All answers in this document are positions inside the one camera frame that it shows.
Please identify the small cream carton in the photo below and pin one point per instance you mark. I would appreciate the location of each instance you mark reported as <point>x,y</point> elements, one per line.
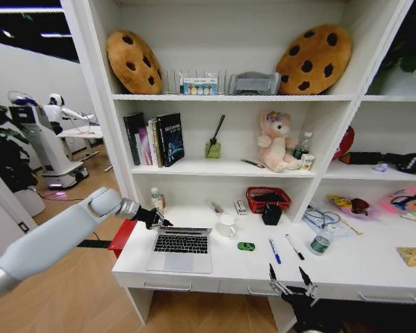
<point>307,162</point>

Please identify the pink plush bunny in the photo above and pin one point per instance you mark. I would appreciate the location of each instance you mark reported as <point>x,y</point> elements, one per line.
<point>276,144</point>

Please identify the yellow snack packet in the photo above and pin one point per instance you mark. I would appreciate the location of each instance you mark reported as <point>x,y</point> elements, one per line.
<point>340,202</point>

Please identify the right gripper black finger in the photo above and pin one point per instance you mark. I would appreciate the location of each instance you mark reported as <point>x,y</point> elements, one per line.
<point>308,281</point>
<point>274,279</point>

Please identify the dark red round object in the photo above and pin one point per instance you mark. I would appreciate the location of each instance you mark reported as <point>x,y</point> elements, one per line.
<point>360,205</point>

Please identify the red mesh basket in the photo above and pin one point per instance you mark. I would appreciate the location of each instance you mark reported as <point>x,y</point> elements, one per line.
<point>268,197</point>

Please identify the oval cookie pillow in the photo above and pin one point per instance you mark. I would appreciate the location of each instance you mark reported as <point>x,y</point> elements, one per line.
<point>313,60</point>

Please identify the blue pen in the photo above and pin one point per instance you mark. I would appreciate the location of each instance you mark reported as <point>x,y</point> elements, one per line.
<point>274,251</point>

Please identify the dark pen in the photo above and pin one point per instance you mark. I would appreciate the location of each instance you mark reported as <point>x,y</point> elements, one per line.
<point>252,163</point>

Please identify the black flat bar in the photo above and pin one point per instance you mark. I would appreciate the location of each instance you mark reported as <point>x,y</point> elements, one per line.
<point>94,243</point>

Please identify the white plant pot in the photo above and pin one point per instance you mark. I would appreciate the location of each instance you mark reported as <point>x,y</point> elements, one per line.
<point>29,203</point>

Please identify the upright water bottle green label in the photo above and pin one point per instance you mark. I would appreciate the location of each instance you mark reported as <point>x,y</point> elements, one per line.
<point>303,147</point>

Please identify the white background table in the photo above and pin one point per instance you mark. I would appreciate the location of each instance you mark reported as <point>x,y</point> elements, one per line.
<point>81,138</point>

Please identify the large black book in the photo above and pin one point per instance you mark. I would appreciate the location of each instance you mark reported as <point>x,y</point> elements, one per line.
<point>171,138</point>

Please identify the small white box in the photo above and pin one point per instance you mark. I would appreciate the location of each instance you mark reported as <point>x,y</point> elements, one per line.
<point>240,207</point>

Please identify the white marker black cap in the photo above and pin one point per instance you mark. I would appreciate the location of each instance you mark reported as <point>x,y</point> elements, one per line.
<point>294,247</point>

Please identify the long black device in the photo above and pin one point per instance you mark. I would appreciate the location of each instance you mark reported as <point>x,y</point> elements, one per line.
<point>385,160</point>

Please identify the green toy car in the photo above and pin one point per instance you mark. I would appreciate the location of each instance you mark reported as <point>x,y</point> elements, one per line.
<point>246,246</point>

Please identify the tan spine book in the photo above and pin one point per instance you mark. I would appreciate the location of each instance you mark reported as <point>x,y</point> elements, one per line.
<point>156,144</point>

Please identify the small purple object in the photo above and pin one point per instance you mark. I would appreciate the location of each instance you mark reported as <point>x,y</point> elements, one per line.
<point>380,168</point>

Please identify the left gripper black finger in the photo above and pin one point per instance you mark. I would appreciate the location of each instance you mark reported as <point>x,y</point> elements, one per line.
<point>165,221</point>
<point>157,226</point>

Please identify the black pen holder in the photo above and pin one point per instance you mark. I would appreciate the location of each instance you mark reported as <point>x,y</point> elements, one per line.
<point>271,215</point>

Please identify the green leafy plant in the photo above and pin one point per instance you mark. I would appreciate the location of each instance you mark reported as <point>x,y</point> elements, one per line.
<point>407,38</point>

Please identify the red plush toy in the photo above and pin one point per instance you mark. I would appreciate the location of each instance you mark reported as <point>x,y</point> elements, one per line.
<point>346,142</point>

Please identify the white wheeled service robot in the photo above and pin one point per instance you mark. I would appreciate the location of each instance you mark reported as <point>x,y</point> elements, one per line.
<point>52,149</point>

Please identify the white humanoid robot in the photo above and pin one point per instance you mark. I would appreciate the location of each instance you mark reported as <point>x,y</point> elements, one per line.
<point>57,112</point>

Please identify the pale drink bottle white cap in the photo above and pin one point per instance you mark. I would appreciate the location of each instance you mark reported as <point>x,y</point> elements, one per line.
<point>157,201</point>

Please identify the thin black book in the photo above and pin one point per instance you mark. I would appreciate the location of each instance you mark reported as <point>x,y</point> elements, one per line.
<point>132,138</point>

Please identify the pink purple book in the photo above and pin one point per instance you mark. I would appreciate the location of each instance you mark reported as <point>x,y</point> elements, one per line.
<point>144,145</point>

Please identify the white book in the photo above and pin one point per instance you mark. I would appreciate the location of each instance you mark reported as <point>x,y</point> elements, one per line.
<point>151,142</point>

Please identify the clear water bottle green label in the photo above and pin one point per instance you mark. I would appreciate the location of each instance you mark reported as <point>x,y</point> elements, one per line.
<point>320,243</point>

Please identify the green reed diffuser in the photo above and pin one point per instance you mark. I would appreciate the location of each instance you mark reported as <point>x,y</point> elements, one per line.
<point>213,149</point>

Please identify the clear file rack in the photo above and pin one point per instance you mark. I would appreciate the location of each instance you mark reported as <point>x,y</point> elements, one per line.
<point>173,83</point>

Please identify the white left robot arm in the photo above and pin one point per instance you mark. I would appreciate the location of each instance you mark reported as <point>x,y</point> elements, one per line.
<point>52,234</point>

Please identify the round cookie pillow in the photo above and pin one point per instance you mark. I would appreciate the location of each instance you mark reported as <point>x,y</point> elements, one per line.
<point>133,62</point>

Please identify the white shelf desk unit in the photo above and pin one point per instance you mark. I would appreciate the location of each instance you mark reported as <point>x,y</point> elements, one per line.
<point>229,187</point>

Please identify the white ceramic mug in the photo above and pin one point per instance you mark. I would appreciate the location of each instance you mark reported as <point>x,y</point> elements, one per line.
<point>226,225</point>

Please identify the silver laptop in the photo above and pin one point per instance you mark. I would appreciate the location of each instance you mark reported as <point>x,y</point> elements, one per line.
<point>180,248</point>

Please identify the large green potted plant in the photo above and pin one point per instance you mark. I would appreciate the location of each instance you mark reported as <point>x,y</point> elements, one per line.
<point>7,152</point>

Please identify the card box coloured circles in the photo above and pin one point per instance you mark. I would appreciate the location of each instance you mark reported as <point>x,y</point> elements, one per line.
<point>198,86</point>

